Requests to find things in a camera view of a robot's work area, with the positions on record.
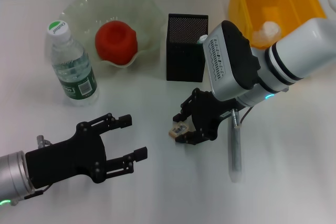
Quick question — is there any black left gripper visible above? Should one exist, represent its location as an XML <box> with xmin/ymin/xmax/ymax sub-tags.
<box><xmin>25</xmin><ymin>113</ymin><xmax>149</xmax><ymax>189</ymax></box>

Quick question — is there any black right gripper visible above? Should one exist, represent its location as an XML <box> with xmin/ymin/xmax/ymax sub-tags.
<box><xmin>172</xmin><ymin>89</ymin><xmax>243</xmax><ymax>146</ymax></box>

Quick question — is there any beige eraser with barcode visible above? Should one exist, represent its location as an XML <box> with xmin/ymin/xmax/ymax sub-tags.
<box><xmin>167</xmin><ymin>122</ymin><xmax>189</xmax><ymax>138</ymax></box>

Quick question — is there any grey pen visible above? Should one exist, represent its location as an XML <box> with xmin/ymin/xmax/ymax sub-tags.
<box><xmin>227</xmin><ymin>126</ymin><xmax>244</xmax><ymax>183</ymax></box>

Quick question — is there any clear bottle with green label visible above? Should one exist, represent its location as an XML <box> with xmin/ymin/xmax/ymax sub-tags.
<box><xmin>46</xmin><ymin>20</ymin><xmax>100</xmax><ymax>107</ymax></box>

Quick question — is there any red-orange knitted orange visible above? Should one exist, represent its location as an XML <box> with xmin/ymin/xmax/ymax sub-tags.
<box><xmin>94</xmin><ymin>20</ymin><xmax>139</xmax><ymax>66</ymax></box>

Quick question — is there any white paper ball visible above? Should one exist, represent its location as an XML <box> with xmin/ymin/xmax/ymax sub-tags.
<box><xmin>251</xmin><ymin>20</ymin><xmax>284</xmax><ymax>49</ymax></box>

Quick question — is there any black mesh pen holder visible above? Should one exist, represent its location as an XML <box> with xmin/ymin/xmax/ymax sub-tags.
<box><xmin>165</xmin><ymin>13</ymin><xmax>209</xmax><ymax>83</ymax></box>

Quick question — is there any pale green glass fruit plate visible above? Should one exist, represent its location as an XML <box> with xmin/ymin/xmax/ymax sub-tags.
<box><xmin>61</xmin><ymin>0</ymin><xmax>165</xmax><ymax>69</ymax></box>

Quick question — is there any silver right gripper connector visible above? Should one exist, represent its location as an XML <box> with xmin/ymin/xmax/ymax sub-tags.
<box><xmin>229</xmin><ymin>108</ymin><xmax>254</xmax><ymax>130</ymax></box>

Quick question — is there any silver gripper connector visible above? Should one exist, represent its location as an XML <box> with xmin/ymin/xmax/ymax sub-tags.
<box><xmin>229</xmin><ymin>108</ymin><xmax>254</xmax><ymax>130</ymax></box>
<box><xmin>36</xmin><ymin>134</ymin><xmax>52</xmax><ymax>148</ymax></box>

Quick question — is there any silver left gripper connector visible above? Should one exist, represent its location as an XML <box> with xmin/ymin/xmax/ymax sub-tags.
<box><xmin>36</xmin><ymin>134</ymin><xmax>52</xmax><ymax>148</ymax></box>

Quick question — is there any yellow plastic bin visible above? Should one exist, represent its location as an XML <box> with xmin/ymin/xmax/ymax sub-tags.
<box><xmin>227</xmin><ymin>0</ymin><xmax>328</xmax><ymax>51</ymax></box>

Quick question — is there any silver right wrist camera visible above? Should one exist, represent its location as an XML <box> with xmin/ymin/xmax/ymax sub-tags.
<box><xmin>203</xmin><ymin>20</ymin><xmax>263</xmax><ymax>102</ymax></box>

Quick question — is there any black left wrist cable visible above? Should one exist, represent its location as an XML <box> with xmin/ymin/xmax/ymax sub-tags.
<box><xmin>23</xmin><ymin>184</ymin><xmax>54</xmax><ymax>200</ymax></box>

